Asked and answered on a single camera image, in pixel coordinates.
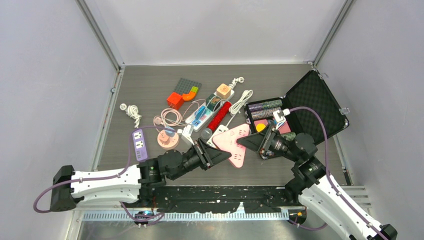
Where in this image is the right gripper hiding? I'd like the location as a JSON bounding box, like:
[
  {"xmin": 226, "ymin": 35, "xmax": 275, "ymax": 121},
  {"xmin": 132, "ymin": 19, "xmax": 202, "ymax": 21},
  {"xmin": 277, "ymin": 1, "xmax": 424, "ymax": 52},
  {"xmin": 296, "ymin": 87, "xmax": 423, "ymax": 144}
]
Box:
[{"xmin": 236, "ymin": 123, "xmax": 301, "ymax": 163}]

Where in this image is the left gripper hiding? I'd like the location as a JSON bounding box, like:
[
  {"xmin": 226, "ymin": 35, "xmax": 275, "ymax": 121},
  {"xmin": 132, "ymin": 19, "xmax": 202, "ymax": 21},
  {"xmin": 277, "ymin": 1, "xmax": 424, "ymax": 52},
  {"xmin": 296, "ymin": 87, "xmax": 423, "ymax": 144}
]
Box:
[{"xmin": 170, "ymin": 137, "xmax": 231, "ymax": 180}]

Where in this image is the pink triangular socket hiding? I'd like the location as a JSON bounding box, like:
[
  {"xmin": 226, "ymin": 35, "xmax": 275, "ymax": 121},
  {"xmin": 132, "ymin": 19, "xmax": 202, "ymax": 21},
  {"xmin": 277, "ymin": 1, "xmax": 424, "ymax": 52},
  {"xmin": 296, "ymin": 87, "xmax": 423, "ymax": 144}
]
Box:
[{"xmin": 212, "ymin": 123, "xmax": 250, "ymax": 168}]

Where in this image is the white multicolour power strip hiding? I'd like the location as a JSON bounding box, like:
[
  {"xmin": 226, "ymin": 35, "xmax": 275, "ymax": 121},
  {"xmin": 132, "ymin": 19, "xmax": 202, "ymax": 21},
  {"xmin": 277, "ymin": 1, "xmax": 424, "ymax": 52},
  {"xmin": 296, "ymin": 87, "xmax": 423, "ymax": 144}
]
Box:
[{"xmin": 185, "ymin": 89, "xmax": 235, "ymax": 132}]

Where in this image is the blue plug adapter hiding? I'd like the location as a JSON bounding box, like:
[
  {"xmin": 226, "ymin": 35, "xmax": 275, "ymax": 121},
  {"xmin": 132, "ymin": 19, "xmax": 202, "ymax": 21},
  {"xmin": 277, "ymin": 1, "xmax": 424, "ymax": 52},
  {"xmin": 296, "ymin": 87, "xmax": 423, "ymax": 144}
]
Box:
[{"xmin": 194, "ymin": 105, "xmax": 207, "ymax": 122}]

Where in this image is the pink round socket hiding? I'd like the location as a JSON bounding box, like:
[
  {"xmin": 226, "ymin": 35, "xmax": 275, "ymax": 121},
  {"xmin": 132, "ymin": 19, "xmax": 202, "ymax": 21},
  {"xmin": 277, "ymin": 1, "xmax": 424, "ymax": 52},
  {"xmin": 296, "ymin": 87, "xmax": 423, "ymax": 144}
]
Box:
[{"xmin": 157, "ymin": 130, "xmax": 180, "ymax": 150}]

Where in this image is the light blue charger plug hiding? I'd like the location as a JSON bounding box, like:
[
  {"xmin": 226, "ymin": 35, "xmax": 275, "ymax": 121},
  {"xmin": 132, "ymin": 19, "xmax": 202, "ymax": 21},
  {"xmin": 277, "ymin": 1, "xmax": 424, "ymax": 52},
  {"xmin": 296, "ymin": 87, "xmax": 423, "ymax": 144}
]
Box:
[{"xmin": 164, "ymin": 126, "xmax": 177, "ymax": 138}]

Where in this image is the dark green cube adapter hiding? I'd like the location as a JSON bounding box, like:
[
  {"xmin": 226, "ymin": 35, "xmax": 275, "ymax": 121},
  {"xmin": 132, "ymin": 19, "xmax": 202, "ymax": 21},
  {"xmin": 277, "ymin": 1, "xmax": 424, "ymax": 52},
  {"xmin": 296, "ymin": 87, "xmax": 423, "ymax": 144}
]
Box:
[{"xmin": 205, "ymin": 93, "xmax": 222, "ymax": 112}]

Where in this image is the beige cube adapter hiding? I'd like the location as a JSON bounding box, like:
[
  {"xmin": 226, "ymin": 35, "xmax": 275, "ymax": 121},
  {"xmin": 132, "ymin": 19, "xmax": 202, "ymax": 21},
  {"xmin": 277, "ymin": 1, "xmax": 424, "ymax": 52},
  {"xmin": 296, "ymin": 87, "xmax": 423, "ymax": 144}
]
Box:
[{"xmin": 216, "ymin": 83, "xmax": 232, "ymax": 100}]

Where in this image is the red cube adapter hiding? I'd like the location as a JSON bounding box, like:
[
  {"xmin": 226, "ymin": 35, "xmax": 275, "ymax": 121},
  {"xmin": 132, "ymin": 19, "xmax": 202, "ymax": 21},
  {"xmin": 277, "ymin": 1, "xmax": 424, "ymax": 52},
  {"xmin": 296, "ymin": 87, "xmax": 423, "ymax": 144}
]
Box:
[{"xmin": 166, "ymin": 92, "xmax": 185, "ymax": 111}]

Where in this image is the purple power strip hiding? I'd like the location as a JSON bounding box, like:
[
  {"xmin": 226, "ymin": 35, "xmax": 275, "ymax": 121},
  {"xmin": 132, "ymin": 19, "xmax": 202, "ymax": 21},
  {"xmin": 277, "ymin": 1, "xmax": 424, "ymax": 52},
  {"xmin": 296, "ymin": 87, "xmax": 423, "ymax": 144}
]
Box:
[{"xmin": 132, "ymin": 129, "xmax": 148, "ymax": 162}]

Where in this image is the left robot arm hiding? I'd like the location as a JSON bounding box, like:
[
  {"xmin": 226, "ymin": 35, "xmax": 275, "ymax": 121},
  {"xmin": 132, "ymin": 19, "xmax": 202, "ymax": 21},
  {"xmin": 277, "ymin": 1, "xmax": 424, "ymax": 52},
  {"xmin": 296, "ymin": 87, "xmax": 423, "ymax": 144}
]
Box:
[{"xmin": 49, "ymin": 138, "xmax": 232, "ymax": 212}]

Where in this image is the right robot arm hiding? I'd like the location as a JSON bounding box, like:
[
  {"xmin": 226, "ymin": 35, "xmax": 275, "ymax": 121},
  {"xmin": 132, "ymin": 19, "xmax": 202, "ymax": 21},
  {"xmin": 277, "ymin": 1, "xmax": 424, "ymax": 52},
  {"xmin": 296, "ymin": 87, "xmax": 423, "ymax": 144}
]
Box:
[{"xmin": 237, "ymin": 125, "xmax": 398, "ymax": 240}]

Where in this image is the red glitter microphone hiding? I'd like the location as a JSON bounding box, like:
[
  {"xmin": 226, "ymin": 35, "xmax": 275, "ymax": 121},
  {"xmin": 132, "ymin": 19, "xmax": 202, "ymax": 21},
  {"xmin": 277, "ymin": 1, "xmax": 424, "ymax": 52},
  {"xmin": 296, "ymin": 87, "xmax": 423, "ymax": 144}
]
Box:
[{"xmin": 200, "ymin": 101, "xmax": 233, "ymax": 140}]

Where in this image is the small white power strip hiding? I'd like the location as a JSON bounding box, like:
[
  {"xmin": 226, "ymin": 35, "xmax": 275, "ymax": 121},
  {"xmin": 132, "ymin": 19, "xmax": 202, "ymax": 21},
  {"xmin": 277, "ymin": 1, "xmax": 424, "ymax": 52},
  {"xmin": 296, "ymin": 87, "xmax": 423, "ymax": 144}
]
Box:
[{"xmin": 206, "ymin": 124, "xmax": 229, "ymax": 148}]

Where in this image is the orange curved block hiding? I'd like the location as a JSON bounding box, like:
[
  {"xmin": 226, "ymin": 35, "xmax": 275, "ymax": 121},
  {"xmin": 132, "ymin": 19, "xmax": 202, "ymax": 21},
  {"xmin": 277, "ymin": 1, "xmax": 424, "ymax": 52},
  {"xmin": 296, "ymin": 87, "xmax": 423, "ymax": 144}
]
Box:
[{"xmin": 182, "ymin": 86, "xmax": 199, "ymax": 102}]

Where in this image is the black poker chip case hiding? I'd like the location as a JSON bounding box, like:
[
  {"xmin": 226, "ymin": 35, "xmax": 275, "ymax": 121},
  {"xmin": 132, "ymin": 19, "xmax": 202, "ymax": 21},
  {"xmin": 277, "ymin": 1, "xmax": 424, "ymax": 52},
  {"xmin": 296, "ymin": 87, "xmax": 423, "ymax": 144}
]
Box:
[{"xmin": 244, "ymin": 70, "xmax": 350, "ymax": 146}]

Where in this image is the grey building baseplate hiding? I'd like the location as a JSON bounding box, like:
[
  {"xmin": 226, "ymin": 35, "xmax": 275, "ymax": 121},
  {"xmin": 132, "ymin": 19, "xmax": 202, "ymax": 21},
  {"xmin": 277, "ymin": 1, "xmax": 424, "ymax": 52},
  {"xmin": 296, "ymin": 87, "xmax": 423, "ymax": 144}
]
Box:
[{"xmin": 173, "ymin": 78, "xmax": 202, "ymax": 95}]

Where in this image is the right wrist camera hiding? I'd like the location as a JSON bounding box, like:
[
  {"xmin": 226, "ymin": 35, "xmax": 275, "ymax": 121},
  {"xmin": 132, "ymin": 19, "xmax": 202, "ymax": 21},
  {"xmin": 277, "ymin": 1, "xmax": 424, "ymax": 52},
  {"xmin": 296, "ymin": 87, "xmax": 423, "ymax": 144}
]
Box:
[{"xmin": 272, "ymin": 108, "xmax": 291, "ymax": 130}]

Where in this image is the white bundled cord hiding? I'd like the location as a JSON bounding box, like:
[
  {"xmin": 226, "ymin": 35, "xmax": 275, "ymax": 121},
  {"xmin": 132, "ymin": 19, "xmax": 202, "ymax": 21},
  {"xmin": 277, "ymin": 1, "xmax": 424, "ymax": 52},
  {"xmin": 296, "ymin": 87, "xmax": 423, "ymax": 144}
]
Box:
[{"xmin": 228, "ymin": 89, "xmax": 254, "ymax": 117}]

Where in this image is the pink coiled cord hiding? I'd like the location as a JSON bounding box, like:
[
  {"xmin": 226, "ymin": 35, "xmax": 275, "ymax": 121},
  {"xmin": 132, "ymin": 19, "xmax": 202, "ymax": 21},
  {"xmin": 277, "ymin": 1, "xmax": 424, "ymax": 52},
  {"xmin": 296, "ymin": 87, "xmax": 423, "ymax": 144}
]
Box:
[{"xmin": 152, "ymin": 108, "xmax": 184, "ymax": 128}]

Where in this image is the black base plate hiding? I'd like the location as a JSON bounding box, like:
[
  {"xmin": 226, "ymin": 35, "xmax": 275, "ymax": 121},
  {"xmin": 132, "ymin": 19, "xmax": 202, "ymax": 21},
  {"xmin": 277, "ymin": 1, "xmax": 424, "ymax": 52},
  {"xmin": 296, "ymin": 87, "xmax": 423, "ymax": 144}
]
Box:
[{"xmin": 143, "ymin": 185, "xmax": 303, "ymax": 214}]

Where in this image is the white cord bundle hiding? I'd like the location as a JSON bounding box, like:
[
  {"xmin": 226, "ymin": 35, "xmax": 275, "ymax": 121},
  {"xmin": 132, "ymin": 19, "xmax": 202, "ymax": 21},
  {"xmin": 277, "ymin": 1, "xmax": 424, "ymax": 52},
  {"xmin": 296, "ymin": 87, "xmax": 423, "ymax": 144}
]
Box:
[{"xmin": 119, "ymin": 103, "xmax": 143, "ymax": 129}]

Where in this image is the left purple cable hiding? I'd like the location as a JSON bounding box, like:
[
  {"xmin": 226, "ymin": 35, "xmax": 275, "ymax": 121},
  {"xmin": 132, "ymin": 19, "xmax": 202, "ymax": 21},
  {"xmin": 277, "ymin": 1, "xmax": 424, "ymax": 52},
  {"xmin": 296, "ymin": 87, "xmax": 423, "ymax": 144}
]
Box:
[{"xmin": 33, "ymin": 125, "xmax": 180, "ymax": 223}]

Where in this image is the purple cable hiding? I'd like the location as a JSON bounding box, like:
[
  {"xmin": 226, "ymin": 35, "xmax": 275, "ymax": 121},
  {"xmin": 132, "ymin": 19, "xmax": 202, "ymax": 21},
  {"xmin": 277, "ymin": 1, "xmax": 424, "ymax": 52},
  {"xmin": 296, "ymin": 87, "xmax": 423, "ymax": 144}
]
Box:
[
  {"xmin": 33, "ymin": 125, "xmax": 180, "ymax": 223},
  {"xmin": 288, "ymin": 106, "xmax": 390, "ymax": 240}
]

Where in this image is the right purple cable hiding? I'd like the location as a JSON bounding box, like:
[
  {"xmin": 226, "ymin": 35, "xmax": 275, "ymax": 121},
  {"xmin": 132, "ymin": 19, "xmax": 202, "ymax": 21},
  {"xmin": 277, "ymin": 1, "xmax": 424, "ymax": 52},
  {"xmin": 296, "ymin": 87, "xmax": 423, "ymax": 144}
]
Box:
[{"xmin": 288, "ymin": 106, "xmax": 390, "ymax": 240}]

